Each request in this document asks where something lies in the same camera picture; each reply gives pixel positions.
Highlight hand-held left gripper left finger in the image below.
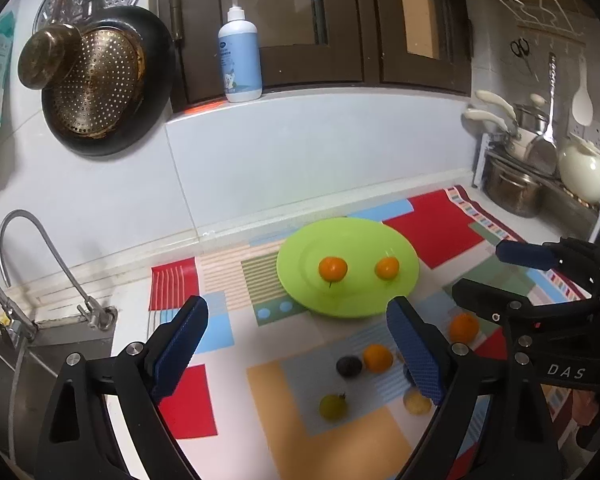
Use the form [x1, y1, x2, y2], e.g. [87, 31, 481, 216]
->
[32, 295, 210, 480]

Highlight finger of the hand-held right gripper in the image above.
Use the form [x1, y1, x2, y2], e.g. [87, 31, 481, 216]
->
[451, 277, 600, 357]
[495, 236, 600, 292]

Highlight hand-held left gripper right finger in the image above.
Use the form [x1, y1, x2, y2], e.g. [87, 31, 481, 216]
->
[386, 296, 566, 480]

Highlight yellow plum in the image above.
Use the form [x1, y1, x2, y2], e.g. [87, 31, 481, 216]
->
[403, 390, 433, 417]

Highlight dark plum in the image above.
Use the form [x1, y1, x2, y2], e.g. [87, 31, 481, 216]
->
[336, 355, 363, 378]

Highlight green plum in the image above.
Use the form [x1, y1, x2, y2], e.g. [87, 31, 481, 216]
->
[319, 392, 350, 422]

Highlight orange with stem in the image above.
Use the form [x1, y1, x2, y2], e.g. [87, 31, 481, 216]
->
[318, 256, 349, 286]

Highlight green plate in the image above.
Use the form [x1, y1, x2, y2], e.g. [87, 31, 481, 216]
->
[276, 218, 421, 319]

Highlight metal dish rack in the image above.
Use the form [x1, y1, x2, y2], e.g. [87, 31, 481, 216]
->
[472, 130, 600, 246]

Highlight large steel pot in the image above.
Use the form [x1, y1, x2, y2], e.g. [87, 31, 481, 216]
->
[482, 152, 548, 218]

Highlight white round kettle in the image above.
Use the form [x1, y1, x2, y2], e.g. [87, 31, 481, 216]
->
[557, 141, 600, 204]

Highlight metal spatula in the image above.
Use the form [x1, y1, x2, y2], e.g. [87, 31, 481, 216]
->
[524, 52, 560, 177]

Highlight white pot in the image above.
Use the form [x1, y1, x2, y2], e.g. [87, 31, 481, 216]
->
[500, 127, 546, 158]

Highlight colourful patchwork mat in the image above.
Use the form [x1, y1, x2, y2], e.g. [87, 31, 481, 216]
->
[147, 185, 600, 480]

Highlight small lidded steel pot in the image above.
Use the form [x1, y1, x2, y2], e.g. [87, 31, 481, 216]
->
[512, 94, 551, 133]

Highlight steel sink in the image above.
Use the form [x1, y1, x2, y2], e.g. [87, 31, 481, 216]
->
[0, 317, 116, 480]

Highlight arched metal faucet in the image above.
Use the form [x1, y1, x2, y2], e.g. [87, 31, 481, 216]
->
[0, 210, 117, 331]

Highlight white rice paddle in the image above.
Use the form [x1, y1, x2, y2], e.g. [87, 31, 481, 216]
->
[571, 55, 595, 127]

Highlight thin metal faucet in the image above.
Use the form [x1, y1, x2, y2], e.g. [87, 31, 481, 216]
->
[0, 255, 38, 348]

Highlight black scissors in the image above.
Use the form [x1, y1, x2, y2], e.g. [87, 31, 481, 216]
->
[510, 37, 536, 81]

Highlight golden perforated strainer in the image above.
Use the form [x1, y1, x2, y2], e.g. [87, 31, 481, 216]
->
[55, 29, 147, 138]

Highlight black frying pan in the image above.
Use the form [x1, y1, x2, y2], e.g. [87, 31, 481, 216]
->
[41, 5, 177, 157]

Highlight blue soap pump bottle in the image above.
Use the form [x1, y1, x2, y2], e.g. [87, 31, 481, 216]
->
[217, 0, 264, 104]

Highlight brass ladle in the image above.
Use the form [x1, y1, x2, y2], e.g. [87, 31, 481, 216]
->
[17, 0, 106, 88]

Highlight white wire wall rack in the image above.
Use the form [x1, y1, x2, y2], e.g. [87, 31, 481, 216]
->
[490, 0, 588, 43]

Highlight dark wooden window frame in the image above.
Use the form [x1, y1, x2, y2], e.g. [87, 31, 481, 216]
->
[157, 0, 473, 111]

